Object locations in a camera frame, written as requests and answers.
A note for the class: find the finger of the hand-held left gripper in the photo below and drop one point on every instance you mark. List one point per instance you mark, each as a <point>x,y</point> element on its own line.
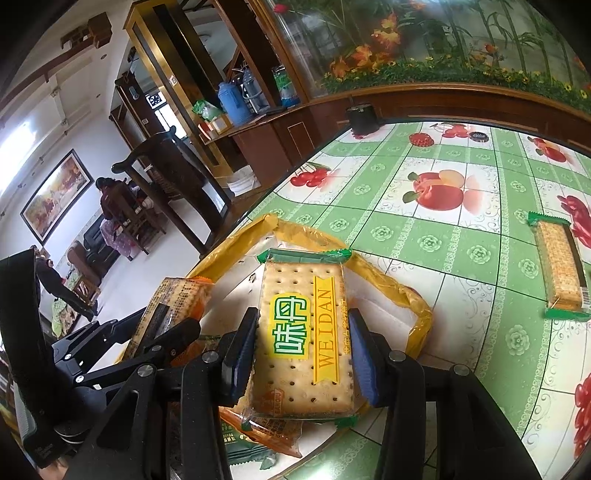
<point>159,323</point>
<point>180,337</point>

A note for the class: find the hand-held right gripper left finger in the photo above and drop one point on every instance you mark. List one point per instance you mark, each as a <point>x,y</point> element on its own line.
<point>240,360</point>

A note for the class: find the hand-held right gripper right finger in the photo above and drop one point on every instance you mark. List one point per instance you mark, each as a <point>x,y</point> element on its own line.
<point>364,364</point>

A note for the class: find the orange-trimmed brown cracker packet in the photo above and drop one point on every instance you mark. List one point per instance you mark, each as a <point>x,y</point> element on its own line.
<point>184,290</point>

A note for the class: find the white box with yellow tape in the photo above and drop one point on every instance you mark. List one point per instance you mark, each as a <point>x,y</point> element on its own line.
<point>392,304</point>

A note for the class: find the yellow label square cracker packet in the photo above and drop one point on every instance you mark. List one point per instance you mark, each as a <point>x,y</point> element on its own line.
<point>295,286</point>

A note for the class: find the dark green cracker packet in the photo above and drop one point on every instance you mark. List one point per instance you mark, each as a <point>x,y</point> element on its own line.
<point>244,454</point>

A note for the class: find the patterned side table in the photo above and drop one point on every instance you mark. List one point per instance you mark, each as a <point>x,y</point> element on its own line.
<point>69,304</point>

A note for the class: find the orange cracker packet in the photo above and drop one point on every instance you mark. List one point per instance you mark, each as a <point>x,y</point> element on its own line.
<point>272,434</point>

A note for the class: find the brown wooden armchair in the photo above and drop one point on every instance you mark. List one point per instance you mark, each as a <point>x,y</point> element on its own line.
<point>83,267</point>

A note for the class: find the pink floral cloth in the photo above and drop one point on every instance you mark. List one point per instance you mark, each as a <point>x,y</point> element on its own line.
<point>115,237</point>

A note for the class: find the black sofa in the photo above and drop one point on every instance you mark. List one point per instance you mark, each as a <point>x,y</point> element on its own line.
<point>97,244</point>

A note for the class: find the dark wooden chair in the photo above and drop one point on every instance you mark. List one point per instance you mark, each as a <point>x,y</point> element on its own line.
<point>184,184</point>

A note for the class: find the fruit print tablecloth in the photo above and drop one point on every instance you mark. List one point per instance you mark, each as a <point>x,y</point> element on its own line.
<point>369,203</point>

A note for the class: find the white bucket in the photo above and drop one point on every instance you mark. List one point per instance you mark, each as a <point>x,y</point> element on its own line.
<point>243,182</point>

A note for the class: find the small cardboard box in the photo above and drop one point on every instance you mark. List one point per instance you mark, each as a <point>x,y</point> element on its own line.
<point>217,124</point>

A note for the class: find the wooden cabinet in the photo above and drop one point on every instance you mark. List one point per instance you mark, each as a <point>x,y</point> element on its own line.
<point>258,138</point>

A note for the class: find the wooden display shelf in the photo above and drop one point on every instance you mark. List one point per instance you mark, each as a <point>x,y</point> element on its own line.
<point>129,110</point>

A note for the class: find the green bag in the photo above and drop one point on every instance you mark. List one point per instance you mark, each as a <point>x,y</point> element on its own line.
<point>206,110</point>

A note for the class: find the green-edged square cracker packet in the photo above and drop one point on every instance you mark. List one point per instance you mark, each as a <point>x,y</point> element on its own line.
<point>558,258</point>

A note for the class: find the blue thermos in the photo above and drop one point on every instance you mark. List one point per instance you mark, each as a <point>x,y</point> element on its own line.
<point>233,104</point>

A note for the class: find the black cup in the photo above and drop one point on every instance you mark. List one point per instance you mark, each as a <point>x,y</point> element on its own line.
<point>364,120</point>

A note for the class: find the grey thermos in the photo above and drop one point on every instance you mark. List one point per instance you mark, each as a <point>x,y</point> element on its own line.
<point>255,92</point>

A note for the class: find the round black lid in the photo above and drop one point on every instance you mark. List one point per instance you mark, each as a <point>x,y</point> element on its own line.
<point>479,136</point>

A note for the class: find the plastic water bottle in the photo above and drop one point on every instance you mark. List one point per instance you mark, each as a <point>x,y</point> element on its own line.
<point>284,87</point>

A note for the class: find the flower print partition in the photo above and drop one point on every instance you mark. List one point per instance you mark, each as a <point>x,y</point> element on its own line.
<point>461,41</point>

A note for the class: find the framed wall painting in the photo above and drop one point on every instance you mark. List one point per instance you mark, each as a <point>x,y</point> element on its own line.
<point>55,196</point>

